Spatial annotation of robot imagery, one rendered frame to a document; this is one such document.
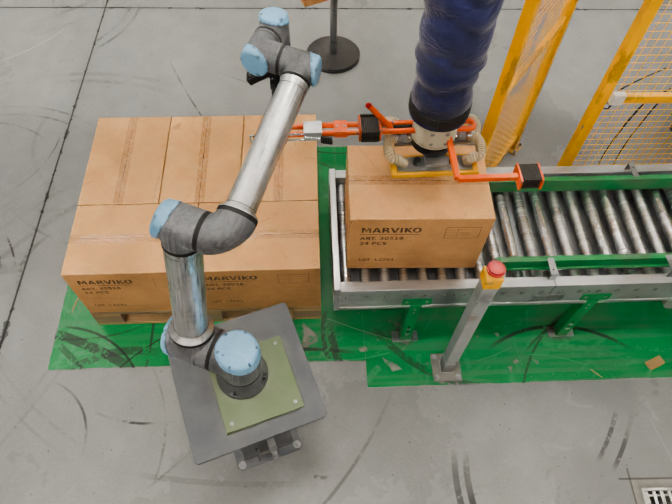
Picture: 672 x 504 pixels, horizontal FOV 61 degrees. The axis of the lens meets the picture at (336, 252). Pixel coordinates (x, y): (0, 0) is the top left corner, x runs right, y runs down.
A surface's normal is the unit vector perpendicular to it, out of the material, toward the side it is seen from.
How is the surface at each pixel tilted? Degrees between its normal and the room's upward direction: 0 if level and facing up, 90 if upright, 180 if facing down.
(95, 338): 0
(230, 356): 9
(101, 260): 0
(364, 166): 0
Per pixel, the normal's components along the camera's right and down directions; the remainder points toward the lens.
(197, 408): 0.02, -0.52
